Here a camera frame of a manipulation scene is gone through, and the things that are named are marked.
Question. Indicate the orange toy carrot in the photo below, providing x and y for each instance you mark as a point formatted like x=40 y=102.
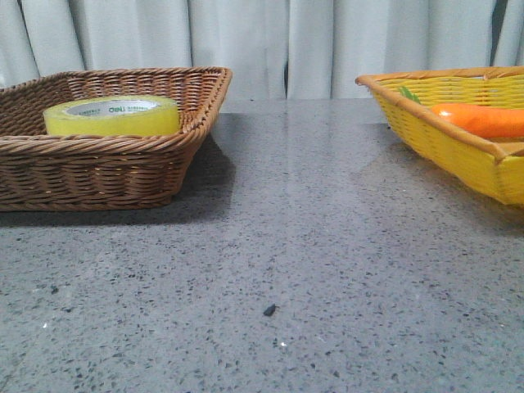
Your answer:
x=482 y=121

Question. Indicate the yellow woven basket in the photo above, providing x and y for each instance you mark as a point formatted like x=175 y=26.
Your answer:
x=490 y=167

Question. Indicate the small black debris piece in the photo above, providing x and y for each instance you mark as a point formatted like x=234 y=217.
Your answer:
x=269 y=311

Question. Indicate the brown wicker basket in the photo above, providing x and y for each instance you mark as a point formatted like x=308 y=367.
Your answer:
x=42 y=172

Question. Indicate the white curtain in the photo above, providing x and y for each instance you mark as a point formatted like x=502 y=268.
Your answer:
x=276 y=49

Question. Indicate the yellow tape roll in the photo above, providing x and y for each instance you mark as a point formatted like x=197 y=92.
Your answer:
x=134 y=115

